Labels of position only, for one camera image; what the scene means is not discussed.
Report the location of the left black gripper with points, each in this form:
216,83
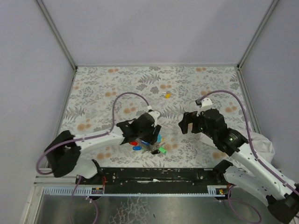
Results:
153,134

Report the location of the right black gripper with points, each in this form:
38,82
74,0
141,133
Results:
193,122

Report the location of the bunch of coloured key tags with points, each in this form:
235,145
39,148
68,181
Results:
156,148

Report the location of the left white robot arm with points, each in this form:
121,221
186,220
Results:
64,154

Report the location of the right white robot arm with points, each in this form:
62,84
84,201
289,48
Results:
276,191

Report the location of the yellow key tag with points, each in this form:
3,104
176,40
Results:
167,94

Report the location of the floral patterned mat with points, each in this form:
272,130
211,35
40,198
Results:
102,94

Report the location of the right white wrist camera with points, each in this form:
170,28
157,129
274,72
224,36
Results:
204,104

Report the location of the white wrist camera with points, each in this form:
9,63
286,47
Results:
204,104
154,114

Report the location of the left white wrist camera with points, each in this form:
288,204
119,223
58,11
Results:
154,114

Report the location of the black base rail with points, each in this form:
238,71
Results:
128,181

